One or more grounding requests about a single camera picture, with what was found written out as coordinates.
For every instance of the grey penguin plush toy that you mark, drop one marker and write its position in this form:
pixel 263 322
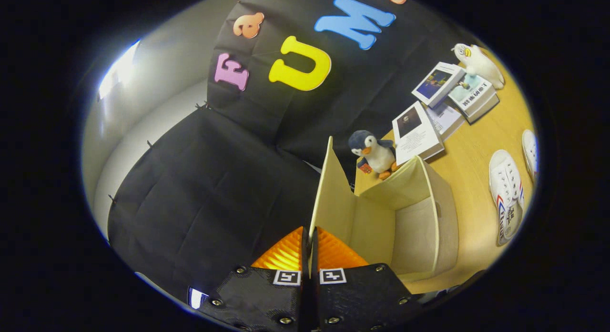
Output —
pixel 376 153

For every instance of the beige fabric storage box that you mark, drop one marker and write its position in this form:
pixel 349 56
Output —
pixel 419 227

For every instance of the thick book with pale teal cover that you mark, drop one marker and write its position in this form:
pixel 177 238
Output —
pixel 472 94

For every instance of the thick dark-edged book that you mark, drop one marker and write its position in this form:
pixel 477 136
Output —
pixel 488 110

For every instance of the white book with portrait cover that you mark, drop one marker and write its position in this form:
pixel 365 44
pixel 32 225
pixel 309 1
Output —
pixel 417 136

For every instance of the black backdrop cloth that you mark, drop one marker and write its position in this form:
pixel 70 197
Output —
pixel 214 189

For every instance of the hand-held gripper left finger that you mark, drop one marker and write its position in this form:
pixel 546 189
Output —
pixel 267 298

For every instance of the white book with blue picture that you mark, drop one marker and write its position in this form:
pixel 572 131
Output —
pixel 436 82

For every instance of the white canvas shoe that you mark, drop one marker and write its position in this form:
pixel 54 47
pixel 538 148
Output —
pixel 506 189
pixel 531 153

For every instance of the white duck plush toy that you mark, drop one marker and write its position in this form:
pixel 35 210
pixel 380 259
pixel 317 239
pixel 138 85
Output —
pixel 479 63

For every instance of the thin white booklet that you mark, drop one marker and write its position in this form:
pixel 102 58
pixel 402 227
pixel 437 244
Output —
pixel 445 120

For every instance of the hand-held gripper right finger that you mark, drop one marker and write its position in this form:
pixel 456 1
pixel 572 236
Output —
pixel 357 298

